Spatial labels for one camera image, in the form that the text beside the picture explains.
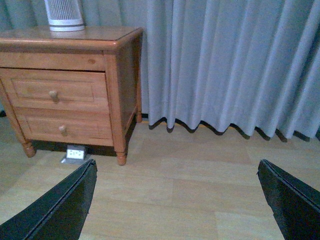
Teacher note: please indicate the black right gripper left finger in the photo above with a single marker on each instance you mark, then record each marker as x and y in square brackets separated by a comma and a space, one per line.
[60, 213]

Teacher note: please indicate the wooden bottom drawer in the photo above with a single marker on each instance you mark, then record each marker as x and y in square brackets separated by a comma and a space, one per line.
[67, 126]

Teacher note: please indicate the grey curtain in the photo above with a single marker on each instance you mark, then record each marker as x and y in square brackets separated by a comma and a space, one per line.
[254, 64]

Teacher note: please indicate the wooden drawer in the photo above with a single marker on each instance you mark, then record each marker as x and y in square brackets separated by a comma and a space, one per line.
[67, 126]
[56, 90]

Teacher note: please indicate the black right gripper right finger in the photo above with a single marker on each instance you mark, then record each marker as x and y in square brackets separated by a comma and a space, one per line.
[295, 204]

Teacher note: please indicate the floor power socket box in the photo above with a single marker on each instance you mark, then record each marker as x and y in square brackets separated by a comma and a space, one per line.
[75, 154]

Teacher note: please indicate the wooden nightstand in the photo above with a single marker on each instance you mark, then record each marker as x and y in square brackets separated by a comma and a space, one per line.
[112, 50]

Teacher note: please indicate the white cylindrical air purifier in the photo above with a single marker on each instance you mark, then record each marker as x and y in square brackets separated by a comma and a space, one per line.
[64, 15]

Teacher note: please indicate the wooden top drawer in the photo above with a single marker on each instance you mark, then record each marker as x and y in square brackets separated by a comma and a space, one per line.
[56, 90]

